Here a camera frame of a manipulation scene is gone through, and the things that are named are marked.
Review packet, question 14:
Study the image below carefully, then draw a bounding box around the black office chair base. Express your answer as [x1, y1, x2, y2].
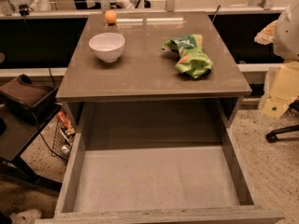
[264, 99, 299, 144]

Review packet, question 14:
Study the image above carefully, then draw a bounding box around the orange fruit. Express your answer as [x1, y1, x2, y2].
[105, 10, 117, 24]

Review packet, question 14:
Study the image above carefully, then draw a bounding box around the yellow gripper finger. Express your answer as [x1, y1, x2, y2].
[254, 21, 277, 45]

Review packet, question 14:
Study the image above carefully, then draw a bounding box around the wire basket with items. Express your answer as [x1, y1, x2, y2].
[52, 110, 76, 163]

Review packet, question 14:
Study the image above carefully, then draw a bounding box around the open grey top drawer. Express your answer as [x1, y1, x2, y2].
[36, 99, 283, 224]

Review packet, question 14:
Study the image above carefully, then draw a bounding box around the green rice chip bag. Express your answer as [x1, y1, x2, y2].
[162, 35, 213, 78]

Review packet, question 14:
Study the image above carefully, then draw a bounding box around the grey cabinet with top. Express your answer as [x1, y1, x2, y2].
[57, 12, 251, 149]

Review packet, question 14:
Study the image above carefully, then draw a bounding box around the white shoe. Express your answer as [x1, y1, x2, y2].
[9, 209, 42, 224]

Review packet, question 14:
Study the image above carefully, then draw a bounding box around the black power adapter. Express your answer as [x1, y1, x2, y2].
[19, 5, 30, 16]

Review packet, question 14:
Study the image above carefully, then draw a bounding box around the black side table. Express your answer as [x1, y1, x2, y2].
[0, 104, 62, 192]

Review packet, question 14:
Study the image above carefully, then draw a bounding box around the white bowl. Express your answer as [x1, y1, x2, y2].
[89, 33, 125, 63]

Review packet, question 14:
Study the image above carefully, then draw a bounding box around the dark brown box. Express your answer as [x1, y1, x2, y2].
[0, 74, 57, 120]

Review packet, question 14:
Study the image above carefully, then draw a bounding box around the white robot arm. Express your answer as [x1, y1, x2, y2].
[254, 0, 299, 61]

